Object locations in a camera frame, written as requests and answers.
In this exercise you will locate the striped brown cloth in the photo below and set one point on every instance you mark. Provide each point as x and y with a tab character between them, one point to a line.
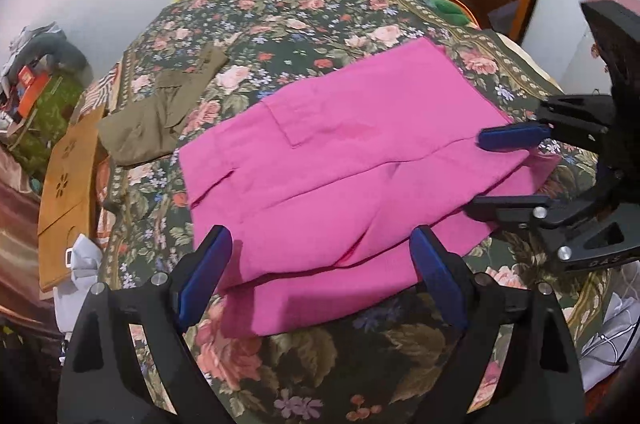
20	244

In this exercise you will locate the green patterned cloth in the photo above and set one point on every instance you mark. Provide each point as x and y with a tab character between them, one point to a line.
45	124

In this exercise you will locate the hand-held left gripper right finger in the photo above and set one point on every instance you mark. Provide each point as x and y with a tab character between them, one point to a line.
440	276

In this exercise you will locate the floral blanket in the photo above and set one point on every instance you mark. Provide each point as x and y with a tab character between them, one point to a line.
300	19

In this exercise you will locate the white patterned cloth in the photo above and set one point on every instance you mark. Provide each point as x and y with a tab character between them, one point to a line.
607	329

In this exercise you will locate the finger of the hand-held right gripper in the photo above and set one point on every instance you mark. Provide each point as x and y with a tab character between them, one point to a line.
510	138
505	210

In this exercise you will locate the white crumpled cloth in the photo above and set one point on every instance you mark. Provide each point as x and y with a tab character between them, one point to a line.
77	274

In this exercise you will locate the grey cloth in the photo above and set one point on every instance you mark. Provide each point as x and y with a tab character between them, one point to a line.
55	47

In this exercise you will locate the olive green pants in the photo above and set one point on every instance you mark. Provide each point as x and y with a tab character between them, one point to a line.
150	124

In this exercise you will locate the orange box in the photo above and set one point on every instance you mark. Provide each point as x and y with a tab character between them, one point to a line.
32	89

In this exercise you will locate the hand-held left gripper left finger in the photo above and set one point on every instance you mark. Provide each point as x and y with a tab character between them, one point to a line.
205	276

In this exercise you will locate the wooden board with flower cutouts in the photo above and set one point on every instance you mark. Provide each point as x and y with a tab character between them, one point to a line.
67	184

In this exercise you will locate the pink pants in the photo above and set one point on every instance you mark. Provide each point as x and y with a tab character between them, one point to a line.
350	164

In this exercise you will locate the green cushion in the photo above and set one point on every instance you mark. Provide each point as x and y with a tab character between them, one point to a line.
452	10

